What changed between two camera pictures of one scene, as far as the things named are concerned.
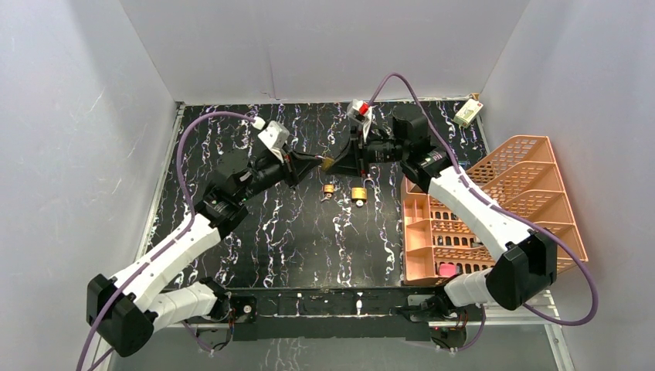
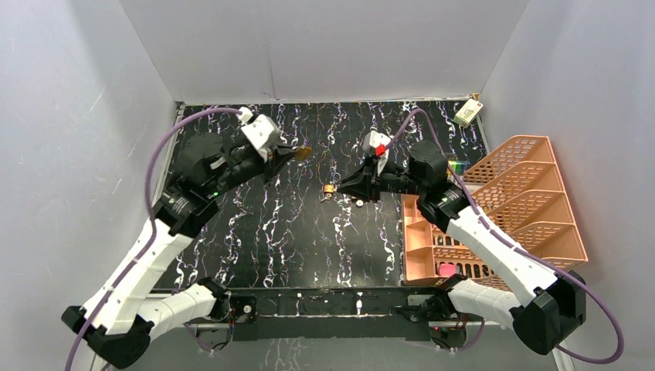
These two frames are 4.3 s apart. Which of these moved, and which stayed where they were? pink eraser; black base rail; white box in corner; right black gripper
Moved: right black gripper
Stayed: black base rail; pink eraser; white box in corner
